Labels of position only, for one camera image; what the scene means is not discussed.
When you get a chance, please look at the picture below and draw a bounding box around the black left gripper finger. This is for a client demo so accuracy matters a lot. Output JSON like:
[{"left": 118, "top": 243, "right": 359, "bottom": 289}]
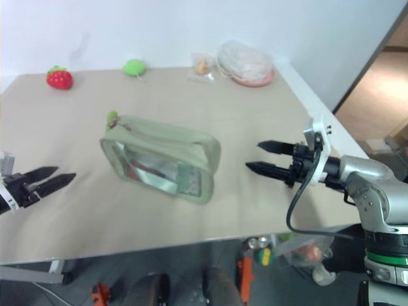
[
  {"left": 22, "top": 165, "right": 60, "bottom": 186},
  {"left": 34, "top": 172, "right": 78, "bottom": 201}
]

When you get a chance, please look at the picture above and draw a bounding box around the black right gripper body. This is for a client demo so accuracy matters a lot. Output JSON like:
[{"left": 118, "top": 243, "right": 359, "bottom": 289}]
[{"left": 284, "top": 143, "right": 321, "bottom": 189}]

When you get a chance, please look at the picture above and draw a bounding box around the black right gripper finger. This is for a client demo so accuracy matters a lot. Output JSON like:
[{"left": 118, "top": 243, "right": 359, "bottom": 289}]
[
  {"left": 257, "top": 140, "right": 299, "bottom": 157},
  {"left": 245, "top": 161, "right": 293, "bottom": 181}
]

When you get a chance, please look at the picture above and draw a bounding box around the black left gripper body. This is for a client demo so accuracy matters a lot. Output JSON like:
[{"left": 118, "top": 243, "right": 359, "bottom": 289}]
[{"left": 3, "top": 173, "right": 41, "bottom": 210}]

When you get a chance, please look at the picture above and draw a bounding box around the green transparent zipper pouch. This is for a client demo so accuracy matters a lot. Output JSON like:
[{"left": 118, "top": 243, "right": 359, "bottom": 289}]
[{"left": 99, "top": 110, "right": 222, "bottom": 206}]

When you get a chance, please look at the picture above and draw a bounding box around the pink plate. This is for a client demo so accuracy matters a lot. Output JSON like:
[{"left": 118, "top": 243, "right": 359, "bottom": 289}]
[{"left": 230, "top": 68, "right": 276, "bottom": 88}]

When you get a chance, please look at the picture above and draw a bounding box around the silver can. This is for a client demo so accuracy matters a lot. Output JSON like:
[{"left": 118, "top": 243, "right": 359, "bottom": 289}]
[{"left": 246, "top": 237, "right": 272, "bottom": 250}]

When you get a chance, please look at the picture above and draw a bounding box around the green yellow ball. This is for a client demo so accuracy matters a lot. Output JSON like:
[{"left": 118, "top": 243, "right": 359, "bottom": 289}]
[{"left": 256, "top": 247, "right": 275, "bottom": 266}]

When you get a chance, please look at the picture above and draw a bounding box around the clear bag of toys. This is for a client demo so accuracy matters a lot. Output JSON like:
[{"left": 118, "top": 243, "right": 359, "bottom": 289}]
[{"left": 276, "top": 233, "right": 336, "bottom": 272}]

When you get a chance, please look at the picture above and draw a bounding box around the crumpled white plastic bag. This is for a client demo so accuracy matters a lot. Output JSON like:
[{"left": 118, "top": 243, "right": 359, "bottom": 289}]
[{"left": 214, "top": 40, "right": 275, "bottom": 83}]

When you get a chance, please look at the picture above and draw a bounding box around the red strawberry plush toy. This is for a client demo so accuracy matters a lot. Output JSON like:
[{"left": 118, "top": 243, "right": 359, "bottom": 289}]
[{"left": 46, "top": 64, "right": 75, "bottom": 91}]

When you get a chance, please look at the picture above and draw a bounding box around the orange black tool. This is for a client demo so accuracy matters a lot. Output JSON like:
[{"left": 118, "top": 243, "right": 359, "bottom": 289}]
[{"left": 235, "top": 245, "right": 256, "bottom": 304}]

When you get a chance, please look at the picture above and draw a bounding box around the small clear bag orange item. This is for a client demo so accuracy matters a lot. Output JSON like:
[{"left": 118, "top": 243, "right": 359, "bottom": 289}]
[{"left": 187, "top": 52, "right": 221, "bottom": 85}]

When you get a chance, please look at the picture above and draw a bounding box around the small orange toy vehicle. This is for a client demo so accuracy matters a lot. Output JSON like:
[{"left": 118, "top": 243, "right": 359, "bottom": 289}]
[{"left": 90, "top": 281, "right": 113, "bottom": 304}]

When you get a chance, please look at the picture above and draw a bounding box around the green round plush toy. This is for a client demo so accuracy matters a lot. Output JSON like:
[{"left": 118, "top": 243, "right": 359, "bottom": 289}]
[{"left": 122, "top": 58, "right": 149, "bottom": 79}]

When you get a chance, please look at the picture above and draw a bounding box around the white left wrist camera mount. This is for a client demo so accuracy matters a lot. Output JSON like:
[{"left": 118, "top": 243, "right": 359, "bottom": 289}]
[{"left": 0, "top": 151, "right": 18, "bottom": 214}]

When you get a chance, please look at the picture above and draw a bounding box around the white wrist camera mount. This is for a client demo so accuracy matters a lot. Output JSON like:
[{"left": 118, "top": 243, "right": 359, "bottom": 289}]
[
  {"left": 302, "top": 113, "right": 334, "bottom": 186},
  {"left": 0, "top": 151, "right": 18, "bottom": 214}
]

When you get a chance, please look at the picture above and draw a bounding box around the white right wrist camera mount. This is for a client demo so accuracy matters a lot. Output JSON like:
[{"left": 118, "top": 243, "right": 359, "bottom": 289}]
[{"left": 302, "top": 113, "right": 334, "bottom": 186}]

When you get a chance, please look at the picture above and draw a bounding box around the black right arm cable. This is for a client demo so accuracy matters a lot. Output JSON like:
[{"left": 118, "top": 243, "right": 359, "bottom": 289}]
[{"left": 286, "top": 149, "right": 368, "bottom": 240}]

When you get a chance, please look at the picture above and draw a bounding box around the grey table frame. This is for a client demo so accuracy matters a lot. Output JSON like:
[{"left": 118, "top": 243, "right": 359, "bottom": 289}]
[{"left": 0, "top": 258, "right": 66, "bottom": 285}]

